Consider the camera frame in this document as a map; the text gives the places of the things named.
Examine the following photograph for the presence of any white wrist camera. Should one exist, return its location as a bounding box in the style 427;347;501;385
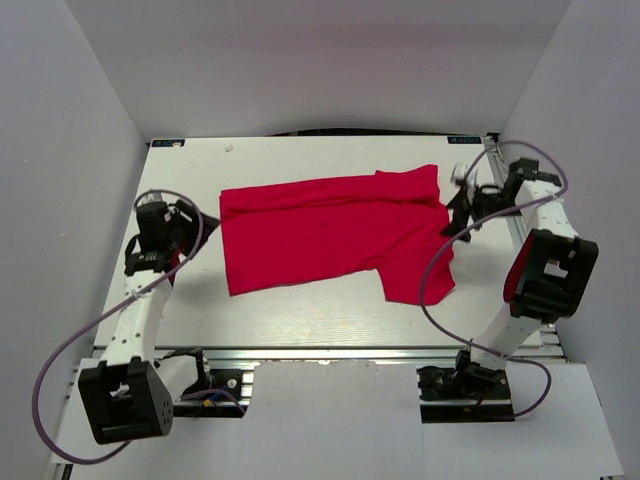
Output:
450;163;478;195
135;192;164;210

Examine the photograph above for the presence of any blue corner sticker right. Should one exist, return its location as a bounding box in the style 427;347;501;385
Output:
447;135;483;145

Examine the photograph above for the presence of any blue corner sticker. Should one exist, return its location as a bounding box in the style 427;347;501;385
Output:
151;139;186;148
447;135;483;145

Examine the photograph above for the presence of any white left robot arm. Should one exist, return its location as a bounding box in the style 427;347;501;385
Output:
78;194;220;445

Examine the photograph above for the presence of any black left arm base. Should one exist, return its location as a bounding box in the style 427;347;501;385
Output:
153;348;249;419

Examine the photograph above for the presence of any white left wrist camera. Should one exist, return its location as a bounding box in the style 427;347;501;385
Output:
135;192;164;210

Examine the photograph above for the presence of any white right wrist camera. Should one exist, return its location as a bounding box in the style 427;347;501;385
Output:
450;163;478;195

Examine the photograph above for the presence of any blue corner sticker left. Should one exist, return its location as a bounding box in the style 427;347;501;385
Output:
151;139;186;148

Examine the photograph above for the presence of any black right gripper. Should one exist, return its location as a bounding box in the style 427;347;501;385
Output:
438;183;523;244

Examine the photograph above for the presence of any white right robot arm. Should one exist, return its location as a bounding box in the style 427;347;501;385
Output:
441;158;599;399

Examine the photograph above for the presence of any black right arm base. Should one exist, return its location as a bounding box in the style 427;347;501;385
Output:
417;366;514;424

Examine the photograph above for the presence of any red t shirt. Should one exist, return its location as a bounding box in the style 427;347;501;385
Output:
219;164;455;306

